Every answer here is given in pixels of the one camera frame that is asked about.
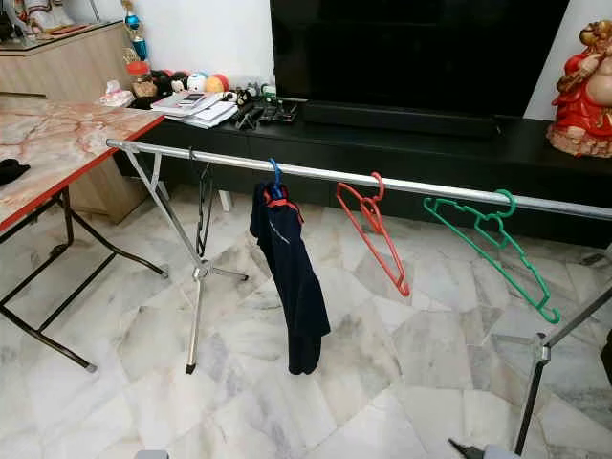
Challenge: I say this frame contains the red plastic clothes hanger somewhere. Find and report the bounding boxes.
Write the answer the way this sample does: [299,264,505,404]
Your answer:
[335,172,410,297]

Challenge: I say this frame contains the green plastic clothes hanger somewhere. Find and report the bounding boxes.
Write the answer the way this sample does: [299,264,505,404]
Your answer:
[423,188,561,324]

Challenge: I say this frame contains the blue clothes hanger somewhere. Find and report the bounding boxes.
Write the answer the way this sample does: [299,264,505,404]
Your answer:
[270,158,286,202]

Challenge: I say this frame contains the black clothes hanger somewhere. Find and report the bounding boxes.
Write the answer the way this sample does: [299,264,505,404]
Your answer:
[196,150,214,259]

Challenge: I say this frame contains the navy shirt red collar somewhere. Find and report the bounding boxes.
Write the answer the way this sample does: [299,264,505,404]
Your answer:
[249,180,332,376]

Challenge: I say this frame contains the black television console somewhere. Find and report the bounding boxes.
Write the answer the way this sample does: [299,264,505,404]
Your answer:
[117,96,612,250]

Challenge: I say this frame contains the black shirt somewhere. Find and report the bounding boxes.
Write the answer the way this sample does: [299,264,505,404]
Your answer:
[0,158,32,187]

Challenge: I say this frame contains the silver metal clothes rack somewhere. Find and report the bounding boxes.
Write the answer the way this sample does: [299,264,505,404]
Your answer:
[107,138,612,456]

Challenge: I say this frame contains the black soundbar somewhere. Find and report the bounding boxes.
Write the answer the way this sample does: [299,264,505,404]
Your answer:
[301,98,501,140]

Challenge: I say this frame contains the marble top folding table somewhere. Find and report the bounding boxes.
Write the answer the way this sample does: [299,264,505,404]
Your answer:
[0,100,165,374]

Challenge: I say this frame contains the red laughing buddha statue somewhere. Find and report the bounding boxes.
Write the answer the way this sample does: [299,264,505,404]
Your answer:
[547,21,612,159]

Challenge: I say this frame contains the black flat television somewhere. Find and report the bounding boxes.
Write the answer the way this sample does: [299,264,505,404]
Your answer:
[270,0,572,118]

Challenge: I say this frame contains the white paper stack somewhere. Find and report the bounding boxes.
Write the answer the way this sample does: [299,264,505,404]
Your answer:
[151,91,240,130]

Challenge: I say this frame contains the light wooden sideboard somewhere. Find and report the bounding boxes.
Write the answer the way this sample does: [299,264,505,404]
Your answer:
[0,21,137,226]

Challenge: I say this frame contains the pink white tissue pack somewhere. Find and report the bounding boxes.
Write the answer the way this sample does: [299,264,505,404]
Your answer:
[103,81,137,106]

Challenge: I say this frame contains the red lid glass jar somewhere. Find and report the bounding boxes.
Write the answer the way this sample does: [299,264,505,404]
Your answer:
[126,59,156,98]

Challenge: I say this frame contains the white ceramic figurine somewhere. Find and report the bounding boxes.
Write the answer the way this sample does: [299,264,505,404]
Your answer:
[5,0,63,37]

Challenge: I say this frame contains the blue and gold trophy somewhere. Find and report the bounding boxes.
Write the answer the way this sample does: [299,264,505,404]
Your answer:
[122,0,149,60]

